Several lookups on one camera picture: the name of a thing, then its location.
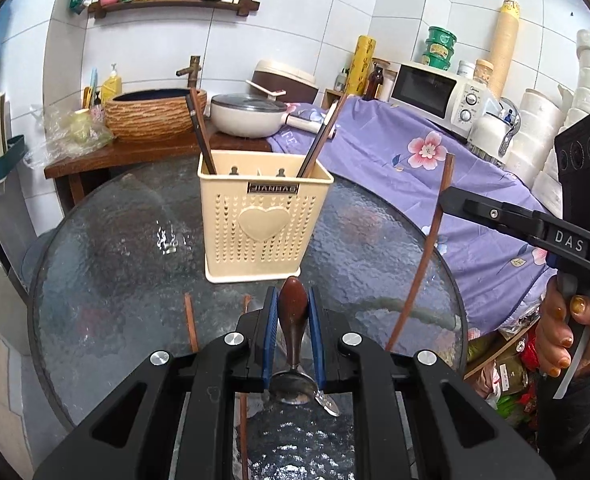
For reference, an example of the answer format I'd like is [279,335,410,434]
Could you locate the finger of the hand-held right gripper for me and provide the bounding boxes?
[439,186,546,247]

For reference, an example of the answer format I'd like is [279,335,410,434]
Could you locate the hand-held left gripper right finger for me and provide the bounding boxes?
[307,285,558,480]

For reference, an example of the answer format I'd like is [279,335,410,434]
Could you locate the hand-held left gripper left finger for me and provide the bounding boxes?
[32,285,281,480]

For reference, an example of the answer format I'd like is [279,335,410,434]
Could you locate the wooden handled metal spoon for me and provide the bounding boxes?
[312,390,341,417]
[269,276,321,406]

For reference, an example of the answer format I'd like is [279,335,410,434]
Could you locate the cream perforated utensil holder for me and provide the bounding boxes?
[196,149,335,283]

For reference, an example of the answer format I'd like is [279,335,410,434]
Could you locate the person's right forearm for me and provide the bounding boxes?
[535,355,590,480]

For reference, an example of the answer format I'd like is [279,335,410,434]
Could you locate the person's right hand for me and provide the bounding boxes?
[535,279,590,378]

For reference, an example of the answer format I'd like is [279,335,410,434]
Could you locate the purple floral cloth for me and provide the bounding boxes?
[266,96,566,336]

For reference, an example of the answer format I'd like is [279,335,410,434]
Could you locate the stacks of white paper bowls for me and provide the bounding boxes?
[505,27,590,216]

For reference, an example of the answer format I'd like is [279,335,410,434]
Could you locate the white electric kettle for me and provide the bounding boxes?
[467,100,523,166]

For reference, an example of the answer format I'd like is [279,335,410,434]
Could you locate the glass jar with beige lid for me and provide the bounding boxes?
[472,59,494,92]

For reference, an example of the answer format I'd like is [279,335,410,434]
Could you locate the white microwave oven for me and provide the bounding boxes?
[390,61,503,131]

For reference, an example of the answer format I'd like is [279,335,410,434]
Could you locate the tall stack of paper cups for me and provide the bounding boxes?
[487,0,520,101]

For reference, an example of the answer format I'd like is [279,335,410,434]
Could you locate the round glass table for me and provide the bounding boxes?
[28,155,468,480]

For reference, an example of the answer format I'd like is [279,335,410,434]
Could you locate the pile of colourful packets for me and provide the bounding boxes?
[465,305,546,431]

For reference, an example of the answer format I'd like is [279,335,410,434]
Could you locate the brown glass bottle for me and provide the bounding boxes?
[364,62,386,101]

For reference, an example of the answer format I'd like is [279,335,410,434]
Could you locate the yellow wrap roll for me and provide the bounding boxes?
[347,35,377,97]

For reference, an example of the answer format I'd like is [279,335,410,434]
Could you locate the white pan with glass lid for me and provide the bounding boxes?
[209,92,338,142]

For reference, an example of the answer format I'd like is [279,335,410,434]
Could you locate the woven pattern sink basin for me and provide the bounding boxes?
[104,87,210,143]

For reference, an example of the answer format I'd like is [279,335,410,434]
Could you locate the brown white rice cooker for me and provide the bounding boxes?
[251,59,320,106]

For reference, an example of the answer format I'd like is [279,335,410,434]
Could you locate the bamboo style faucet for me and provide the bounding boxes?
[176,55,203,92]

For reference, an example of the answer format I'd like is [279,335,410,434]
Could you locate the clear plastic bag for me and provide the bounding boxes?
[25,105,116,166]

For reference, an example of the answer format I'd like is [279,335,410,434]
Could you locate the yellow dish soap bottle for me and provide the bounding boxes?
[100,62,123,106]

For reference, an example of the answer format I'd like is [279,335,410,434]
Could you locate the blue toothbrush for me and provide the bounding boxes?
[82,67,101,111]

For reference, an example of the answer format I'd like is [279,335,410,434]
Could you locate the teal wall holder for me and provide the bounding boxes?
[0,135,26,186]

